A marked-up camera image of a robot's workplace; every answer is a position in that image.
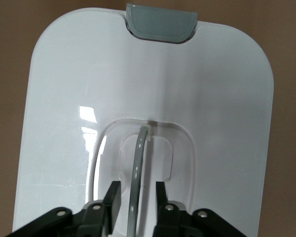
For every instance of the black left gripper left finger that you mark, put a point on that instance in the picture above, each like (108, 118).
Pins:
(113, 202)

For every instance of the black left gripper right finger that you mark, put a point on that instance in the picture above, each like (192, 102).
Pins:
(161, 202)

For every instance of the white plastic box lid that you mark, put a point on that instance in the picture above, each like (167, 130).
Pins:
(88, 74)

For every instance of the grey lid latch clip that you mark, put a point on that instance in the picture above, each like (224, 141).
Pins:
(160, 22)

